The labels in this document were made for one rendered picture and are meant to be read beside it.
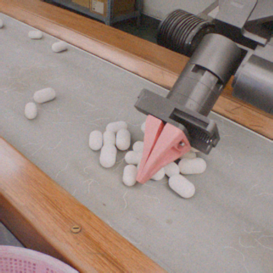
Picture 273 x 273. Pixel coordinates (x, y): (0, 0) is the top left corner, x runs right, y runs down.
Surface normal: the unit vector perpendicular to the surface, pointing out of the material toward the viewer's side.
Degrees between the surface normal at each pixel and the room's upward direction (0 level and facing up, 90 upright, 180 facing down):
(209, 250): 0
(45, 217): 0
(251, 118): 45
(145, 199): 0
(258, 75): 49
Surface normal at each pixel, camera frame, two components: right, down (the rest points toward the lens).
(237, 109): -0.40, -0.23
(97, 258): 0.08, -0.77
